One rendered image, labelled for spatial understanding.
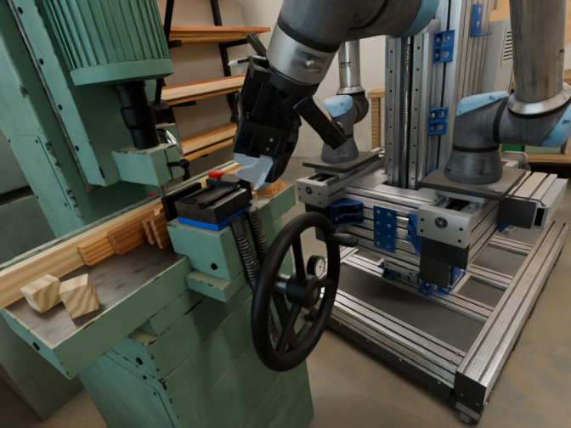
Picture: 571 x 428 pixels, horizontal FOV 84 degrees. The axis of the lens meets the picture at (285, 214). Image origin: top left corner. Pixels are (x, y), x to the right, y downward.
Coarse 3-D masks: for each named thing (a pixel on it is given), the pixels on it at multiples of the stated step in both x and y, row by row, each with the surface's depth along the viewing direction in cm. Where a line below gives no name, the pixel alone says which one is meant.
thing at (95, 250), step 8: (88, 240) 59; (96, 240) 59; (104, 240) 60; (80, 248) 57; (88, 248) 58; (96, 248) 59; (104, 248) 60; (112, 248) 61; (88, 256) 58; (96, 256) 59; (104, 256) 60; (88, 264) 58
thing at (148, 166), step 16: (160, 144) 67; (176, 144) 66; (128, 160) 66; (144, 160) 63; (160, 160) 63; (176, 160) 66; (128, 176) 68; (144, 176) 65; (160, 176) 63; (176, 176) 67
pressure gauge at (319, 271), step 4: (312, 256) 90; (316, 256) 89; (320, 256) 89; (308, 260) 89; (312, 260) 89; (316, 260) 88; (320, 260) 90; (324, 260) 92; (308, 264) 89; (312, 264) 88; (316, 264) 88; (320, 264) 90; (324, 264) 92; (308, 268) 89; (312, 268) 88; (316, 268) 88; (320, 268) 91; (324, 268) 92; (308, 272) 89; (312, 272) 88; (316, 272) 89; (320, 272) 91; (320, 276) 91
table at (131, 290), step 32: (288, 192) 83; (128, 256) 60; (160, 256) 58; (96, 288) 52; (128, 288) 50; (160, 288) 53; (192, 288) 57; (224, 288) 52; (32, 320) 46; (64, 320) 45; (96, 320) 45; (128, 320) 49; (64, 352) 42; (96, 352) 45
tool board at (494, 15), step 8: (496, 0) 269; (504, 0) 268; (568, 0) 249; (496, 8) 273; (504, 8) 271; (568, 8) 251; (496, 16) 275; (504, 16) 273; (568, 16) 253; (568, 24) 255; (568, 32) 257; (568, 40) 259
